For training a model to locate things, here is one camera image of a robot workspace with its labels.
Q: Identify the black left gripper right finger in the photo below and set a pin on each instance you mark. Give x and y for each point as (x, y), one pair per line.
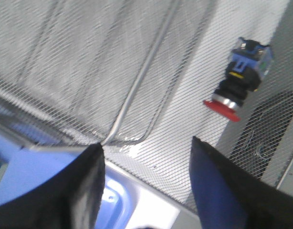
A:
(228, 197)

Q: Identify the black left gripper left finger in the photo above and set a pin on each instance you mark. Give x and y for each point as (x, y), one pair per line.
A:
(69, 200)

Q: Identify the silver mesh tray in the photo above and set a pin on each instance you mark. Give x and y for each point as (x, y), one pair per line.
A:
(261, 142)
(78, 72)

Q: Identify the red emergency stop button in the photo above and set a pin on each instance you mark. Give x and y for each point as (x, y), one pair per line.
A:
(249, 63)

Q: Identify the blue plastic tray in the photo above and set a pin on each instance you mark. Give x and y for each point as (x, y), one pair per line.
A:
(127, 202)

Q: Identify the silver bottom mesh tray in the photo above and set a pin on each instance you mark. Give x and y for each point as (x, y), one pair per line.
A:
(78, 72)

